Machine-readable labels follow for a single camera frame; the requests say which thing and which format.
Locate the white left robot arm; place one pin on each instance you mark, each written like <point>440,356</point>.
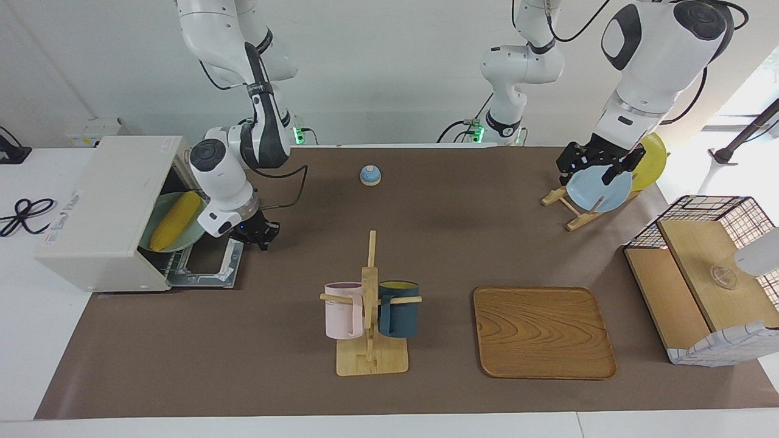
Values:
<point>657,55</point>

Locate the white toaster oven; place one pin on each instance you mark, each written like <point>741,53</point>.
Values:
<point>103,207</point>

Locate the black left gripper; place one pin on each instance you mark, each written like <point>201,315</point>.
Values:
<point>599,155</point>

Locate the oven glass door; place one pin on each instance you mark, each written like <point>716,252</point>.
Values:
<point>210,267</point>

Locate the brown table mat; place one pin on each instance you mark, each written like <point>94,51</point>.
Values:
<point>274,316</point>

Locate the yellow plate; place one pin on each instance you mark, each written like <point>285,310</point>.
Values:
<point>654,158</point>

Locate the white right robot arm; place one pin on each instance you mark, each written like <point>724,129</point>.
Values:
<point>222,170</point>

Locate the dark blue mug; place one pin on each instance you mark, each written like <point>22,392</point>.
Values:
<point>401,319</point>

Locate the wooden box shelf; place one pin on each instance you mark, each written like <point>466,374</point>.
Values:
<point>718,350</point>

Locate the light blue plate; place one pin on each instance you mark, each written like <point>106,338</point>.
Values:
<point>593,191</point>

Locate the wooden tray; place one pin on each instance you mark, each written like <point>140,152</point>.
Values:
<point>541,334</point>

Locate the small blue bell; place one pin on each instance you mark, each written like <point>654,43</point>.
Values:
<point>370,176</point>

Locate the pink mug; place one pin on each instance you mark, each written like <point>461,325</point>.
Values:
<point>341,316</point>

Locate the white power strip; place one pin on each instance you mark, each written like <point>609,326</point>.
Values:
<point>91,131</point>

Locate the yellow corn cob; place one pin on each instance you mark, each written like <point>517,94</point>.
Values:
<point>176,220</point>

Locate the wooden plate rack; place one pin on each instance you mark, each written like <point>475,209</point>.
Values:
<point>578,220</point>

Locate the wooden mug rack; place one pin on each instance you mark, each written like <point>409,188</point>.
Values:
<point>371,359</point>

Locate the black clamp object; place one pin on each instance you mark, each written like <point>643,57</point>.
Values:
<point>13,152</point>

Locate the light green plate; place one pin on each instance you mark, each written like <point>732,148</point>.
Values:
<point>155,213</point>

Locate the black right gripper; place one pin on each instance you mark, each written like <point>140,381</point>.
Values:
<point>255,228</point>

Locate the small clear glass cup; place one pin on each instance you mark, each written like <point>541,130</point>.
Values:
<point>723,277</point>

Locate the black tripod stand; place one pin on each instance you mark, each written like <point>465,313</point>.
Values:
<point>745,135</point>

